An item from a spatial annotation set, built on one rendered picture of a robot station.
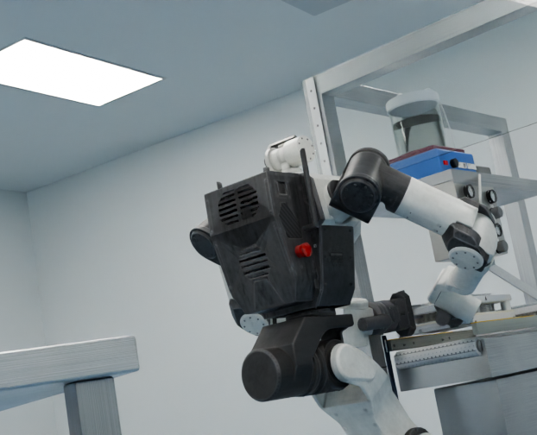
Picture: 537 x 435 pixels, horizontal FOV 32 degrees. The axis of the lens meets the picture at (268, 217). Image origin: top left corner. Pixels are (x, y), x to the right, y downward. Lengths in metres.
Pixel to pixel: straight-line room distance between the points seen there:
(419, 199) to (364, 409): 0.51
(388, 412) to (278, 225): 0.55
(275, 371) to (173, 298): 5.48
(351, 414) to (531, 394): 0.71
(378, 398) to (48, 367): 1.41
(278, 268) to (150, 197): 5.63
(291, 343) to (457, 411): 0.80
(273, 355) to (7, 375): 1.17
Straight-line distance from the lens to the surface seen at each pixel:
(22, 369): 0.89
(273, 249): 2.03
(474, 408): 2.67
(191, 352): 7.35
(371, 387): 2.19
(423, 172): 2.59
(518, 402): 2.71
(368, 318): 2.42
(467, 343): 2.51
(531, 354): 2.73
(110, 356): 0.91
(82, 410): 0.92
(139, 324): 7.67
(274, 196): 2.02
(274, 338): 2.07
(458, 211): 2.07
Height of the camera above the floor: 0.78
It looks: 11 degrees up
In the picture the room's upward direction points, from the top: 10 degrees counter-clockwise
